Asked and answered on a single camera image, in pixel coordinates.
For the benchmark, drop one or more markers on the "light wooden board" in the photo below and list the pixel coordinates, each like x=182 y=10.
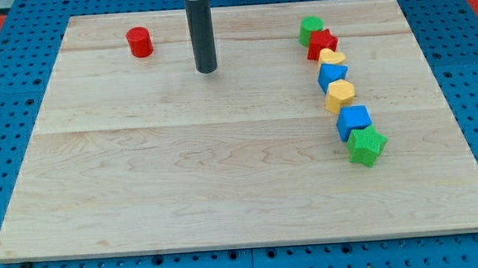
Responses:
x=139 y=156

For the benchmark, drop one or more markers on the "blue triangle block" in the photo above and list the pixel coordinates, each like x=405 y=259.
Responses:
x=330 y=73

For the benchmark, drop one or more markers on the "yellow hexagon block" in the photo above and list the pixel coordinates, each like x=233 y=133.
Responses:
x=340 y=93

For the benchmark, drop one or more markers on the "blue cube block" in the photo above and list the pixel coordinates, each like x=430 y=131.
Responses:
x=352 y=117

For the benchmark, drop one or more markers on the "yellow heart block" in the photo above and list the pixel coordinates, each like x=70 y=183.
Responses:
x=328 y=56

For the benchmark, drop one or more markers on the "red star block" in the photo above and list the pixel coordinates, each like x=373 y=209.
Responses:
x=321 y=40

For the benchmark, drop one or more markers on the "green star block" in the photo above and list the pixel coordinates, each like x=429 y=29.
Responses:
x=365 y=145

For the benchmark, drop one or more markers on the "dark grey cylindrical robot stick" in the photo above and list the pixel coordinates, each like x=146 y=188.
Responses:
x=199 y=18

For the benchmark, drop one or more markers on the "green cylinder block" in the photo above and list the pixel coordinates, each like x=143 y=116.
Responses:
x=307 y=26

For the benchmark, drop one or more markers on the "red cylinder block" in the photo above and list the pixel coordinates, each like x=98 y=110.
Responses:
x=140 y=42

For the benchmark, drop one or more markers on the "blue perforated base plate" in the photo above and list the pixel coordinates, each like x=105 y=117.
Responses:
x=13 y=114

